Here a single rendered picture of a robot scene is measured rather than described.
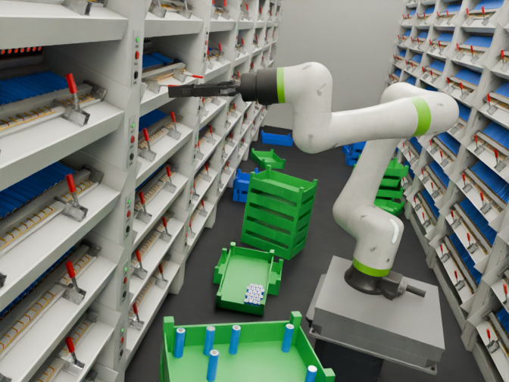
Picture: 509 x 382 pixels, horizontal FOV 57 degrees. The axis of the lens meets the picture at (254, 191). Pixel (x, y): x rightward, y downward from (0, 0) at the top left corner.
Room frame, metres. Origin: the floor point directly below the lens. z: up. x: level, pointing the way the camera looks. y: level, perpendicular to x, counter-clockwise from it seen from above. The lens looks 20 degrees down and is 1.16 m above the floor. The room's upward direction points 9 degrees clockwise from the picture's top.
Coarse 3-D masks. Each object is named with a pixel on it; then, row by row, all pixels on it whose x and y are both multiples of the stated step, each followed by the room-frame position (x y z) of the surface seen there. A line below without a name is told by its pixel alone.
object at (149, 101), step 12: (156, 48) 1.74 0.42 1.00; (168, 48) 1.74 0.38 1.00; (180, 60) 1.72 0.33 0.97; (192, 60) 1.73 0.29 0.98; (192, 72) 1.73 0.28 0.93; (144, 84) 1.12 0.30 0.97; (168, 84) 1.43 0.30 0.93; (180, 84) 1.50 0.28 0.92; (144, 96) 1.20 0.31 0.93; (156, 96) 1.25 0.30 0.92; (168, 96) 1.39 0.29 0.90; (144, 108) 1.18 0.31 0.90
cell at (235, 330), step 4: (232, 328) 0.83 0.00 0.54; (236, 328) 0.82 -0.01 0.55; (240, 328) 0.83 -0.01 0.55; (232, 332) 0.82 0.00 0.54; (236, 332) 0.82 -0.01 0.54; (232, 336) 0.82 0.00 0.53; (236, 336) 0.82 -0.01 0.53; (232, 340) 0.82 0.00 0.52; (236, 340) 0.82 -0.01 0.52; (232, 344) 0.82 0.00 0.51; (236, 344) 0.82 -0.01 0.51; (232, 348) 0.82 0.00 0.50; (236, 348) 0.82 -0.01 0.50; (232, 352) 0.82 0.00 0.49; (236, 352) 0.83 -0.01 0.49
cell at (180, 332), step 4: (180, 328) 0.80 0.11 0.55; (176, 332) 0.79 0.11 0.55; (180, 332) 0.79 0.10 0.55; (184, 332) 0.79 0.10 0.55; (176, 336) 0.79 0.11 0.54; (180, 336) 0.78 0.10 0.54; (184, 336) 0.79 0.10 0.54; (176, 340) 0.79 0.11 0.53; (180, 340) 0.78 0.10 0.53; (176, 344) 0.78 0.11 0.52; (180, 344) 0.78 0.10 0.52; (176, 348) 0.78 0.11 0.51; (180, 348) 0.79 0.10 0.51; (176, 352) 0.78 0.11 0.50; (180, 352) 0.79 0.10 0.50; (176, 356) 0.78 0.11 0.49; (180, 356) 0.79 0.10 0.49
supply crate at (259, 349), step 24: (168, 336) 0.80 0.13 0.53; (192, 336) 0.83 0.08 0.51; (216, 336) 0.84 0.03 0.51; (240, 336) 0.86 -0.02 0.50; (264, 336) 0.88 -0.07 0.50; (168, 360) 0.72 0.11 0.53; (192, 360) 0.78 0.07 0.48; (240, 360) 0.81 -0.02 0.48; (264, 360) 0.82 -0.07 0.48; (288, 360) 0.83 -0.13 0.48; (312, 360) 0.80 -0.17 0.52
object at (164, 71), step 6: (168, 66) 1.55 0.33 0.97; (174, 66) 1.60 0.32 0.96; (180, 66) 1.64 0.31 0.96; (150, 72) 1.37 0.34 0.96; (156, 72) 1.40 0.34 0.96; (162, 72) 1.44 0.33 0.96; (168, 72) 1.52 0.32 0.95; (150, 78) 1.34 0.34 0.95; (156, 78) 1.40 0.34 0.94; (162, 78) 1.42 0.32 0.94; (168, 78) 1.47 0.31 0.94
